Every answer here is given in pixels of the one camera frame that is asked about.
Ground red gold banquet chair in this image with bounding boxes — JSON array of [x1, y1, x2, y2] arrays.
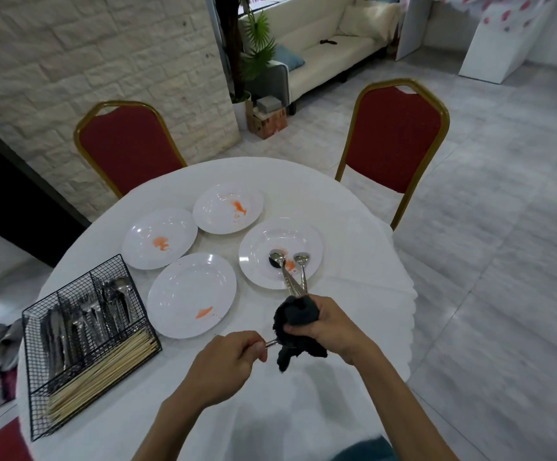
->
[[73, 100, 189, 200], [334, 78, 451, 231], [0, 417, 35, 461]]

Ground black wire cutlery basket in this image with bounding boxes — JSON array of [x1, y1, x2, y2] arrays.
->
[[21, 254, 163, 442]]

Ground person's blue trousers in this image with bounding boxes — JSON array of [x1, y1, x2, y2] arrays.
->
[[328, 435, 397, 461]]

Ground white side table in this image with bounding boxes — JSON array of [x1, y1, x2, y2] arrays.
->
[[396, 0, 557, 85]]

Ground cream sofa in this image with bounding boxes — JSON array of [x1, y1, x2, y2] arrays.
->
[[239, 0, 402, 116]]

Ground white plate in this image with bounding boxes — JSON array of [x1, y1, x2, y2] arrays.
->
[[146, 252, 238, 339], [191, 182, 265, 235], [238, 217, 325, 291], [121, 207, 198, 271]]

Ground potted palm in white pot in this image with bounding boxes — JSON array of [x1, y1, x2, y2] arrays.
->
[[211, 0, 277, 131]]

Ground floral tablecloth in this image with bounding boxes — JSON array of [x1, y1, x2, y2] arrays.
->
[[398, 0, 557, 34]]

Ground orange brown crate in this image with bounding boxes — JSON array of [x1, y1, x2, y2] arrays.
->
[[251, 108, 289, 140]]

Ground blue cushion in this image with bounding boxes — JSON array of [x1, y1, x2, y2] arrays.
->
[[273, 44, 306, 72]]

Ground person's left hand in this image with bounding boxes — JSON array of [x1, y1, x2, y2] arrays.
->
[[182, 330, 270, 412]]

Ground black cleaning cloth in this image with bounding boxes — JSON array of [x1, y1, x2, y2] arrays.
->
[[272, 295, 330, 374]]

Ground person's right hand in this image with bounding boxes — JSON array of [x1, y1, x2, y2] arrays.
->
[[284, 295, 373, 368]]

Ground bundle of wooden chopsticks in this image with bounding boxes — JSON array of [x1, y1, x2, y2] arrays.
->
[[45, 328, 160, 424]]

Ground white round tablecloth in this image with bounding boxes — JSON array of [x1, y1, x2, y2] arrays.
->
[[15, 157, 419, 461]]

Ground dark framed window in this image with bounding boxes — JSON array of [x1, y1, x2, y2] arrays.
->
[[247, 0, 298, 13]]

